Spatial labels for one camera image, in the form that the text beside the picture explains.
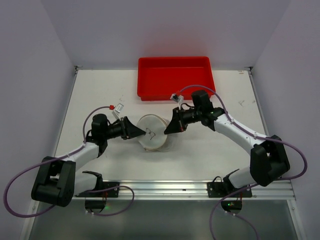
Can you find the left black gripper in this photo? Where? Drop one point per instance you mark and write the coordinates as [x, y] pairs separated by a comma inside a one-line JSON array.
[[125, 128]]

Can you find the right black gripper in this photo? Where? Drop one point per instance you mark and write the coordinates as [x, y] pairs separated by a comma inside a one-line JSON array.
[[176, 119]]

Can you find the white mesh laundry bag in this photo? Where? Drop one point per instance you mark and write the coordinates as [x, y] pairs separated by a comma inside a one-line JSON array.
[[154, 138]]

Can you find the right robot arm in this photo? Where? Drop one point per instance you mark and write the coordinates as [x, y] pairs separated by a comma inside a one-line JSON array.
[[268, 158]]

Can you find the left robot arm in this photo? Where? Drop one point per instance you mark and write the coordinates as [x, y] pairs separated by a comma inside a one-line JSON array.
[[57, 180]]

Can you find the red plastic tray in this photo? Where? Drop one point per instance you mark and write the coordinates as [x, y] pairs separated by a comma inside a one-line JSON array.
[[159, 77]]

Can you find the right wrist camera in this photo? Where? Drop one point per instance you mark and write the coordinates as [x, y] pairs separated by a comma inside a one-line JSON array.
[[176, 97]]

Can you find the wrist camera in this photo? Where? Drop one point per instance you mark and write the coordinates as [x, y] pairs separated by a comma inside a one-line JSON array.
[[116, 110], [176, 97]]

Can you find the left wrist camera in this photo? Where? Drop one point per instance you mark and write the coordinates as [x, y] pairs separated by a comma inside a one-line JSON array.
[[116, 110]]

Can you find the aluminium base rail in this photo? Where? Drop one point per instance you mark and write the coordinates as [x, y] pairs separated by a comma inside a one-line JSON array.
[[199, 190]]

